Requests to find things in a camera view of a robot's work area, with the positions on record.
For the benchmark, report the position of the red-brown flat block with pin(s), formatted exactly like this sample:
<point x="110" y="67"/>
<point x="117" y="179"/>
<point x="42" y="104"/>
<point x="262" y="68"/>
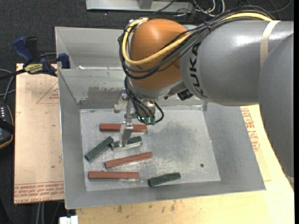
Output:
<point x="128" y="160"/>
<point x="109" y="127"/>
<point x="112" y="175"/>

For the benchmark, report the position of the brown cardboard board, red print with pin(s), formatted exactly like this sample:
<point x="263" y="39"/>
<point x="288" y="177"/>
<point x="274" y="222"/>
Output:
<point x="37" y="134"/>

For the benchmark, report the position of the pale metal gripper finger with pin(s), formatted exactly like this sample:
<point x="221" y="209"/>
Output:
<point x="121" y="134"/>
<point x="127" y="134"/>

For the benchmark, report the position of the grey metal bin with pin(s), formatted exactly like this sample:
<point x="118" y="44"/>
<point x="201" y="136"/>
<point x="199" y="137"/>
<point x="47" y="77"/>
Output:
<point x="182" y="148"/>

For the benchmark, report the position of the dark green flat block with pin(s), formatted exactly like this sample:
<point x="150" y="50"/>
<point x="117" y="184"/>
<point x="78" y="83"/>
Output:
<point x="135" y="142"/>
<point x="99" y="148"/>
<point x="164" y="179"/>

